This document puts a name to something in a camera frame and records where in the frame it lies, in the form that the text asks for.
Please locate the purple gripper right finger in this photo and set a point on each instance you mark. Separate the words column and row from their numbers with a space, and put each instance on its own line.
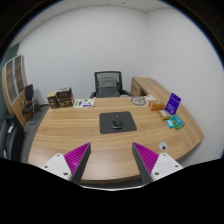
column 153, row 166

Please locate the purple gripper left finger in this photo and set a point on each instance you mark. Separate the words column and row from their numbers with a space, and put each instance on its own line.
column 70, row 166

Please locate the black computer mouse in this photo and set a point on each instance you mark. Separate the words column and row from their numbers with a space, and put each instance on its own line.
column 116, row 123

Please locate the dark grey mouse pad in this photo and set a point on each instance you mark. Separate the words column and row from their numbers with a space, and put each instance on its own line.
column 105, row 122

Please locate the wooden desk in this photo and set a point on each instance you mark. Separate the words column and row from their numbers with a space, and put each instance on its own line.
column 111, row 159

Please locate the blue small packet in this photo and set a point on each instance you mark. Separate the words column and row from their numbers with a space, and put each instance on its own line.
column 169, row 123

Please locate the green packet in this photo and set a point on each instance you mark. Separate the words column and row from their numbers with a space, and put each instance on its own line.
column 177, row 121

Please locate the small tan box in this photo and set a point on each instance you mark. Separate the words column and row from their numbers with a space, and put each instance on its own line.
column 164, row 115

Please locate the orange brown box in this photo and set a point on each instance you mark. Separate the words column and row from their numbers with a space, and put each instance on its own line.
column 156, row 105

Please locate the white green leaflet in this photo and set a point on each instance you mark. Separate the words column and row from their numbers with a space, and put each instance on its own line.
column 81, row 103

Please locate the round grey coaster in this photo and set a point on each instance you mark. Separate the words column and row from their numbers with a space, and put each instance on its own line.
column 138, row 101

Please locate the white small box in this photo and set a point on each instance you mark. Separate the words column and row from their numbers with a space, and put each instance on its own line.
column 149, row 98

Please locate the dark cardboard box stack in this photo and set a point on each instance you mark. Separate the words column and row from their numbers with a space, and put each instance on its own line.
column 65, row 97

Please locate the brown cardboard box left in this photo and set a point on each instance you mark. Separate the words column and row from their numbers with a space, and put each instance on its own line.
column 52, row 99

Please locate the purple sign stand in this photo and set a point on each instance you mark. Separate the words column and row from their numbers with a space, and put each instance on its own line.
column 172, row 104

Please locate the black leather armchair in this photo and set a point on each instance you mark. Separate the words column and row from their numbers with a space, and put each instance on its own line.
column 12, row 136

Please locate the black visitor chair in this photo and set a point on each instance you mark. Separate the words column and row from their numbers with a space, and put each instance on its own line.
column 30, row 103

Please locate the wooden side cabinet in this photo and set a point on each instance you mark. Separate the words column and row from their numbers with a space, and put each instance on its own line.
column 142, row 86

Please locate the grey mesh office chair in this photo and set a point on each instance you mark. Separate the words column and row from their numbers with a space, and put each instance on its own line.
column 108, row 84

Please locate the wooden bookshelf cabinet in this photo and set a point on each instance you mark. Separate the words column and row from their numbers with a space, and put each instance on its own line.
column 13, row 85

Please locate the desk cable grommet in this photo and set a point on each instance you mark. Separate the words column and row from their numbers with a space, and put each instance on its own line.
column 163, row 146

